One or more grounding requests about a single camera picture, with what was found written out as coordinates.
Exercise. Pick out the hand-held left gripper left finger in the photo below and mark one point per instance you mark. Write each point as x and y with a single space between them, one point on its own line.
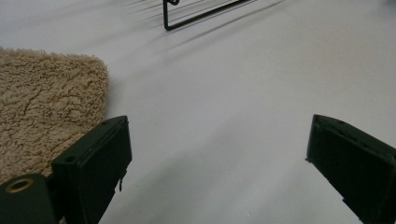
93 161

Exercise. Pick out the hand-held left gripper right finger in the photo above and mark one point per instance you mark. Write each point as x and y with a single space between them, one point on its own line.
358 168

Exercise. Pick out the beige fluffy towel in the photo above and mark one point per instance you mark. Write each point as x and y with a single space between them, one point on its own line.
46 102

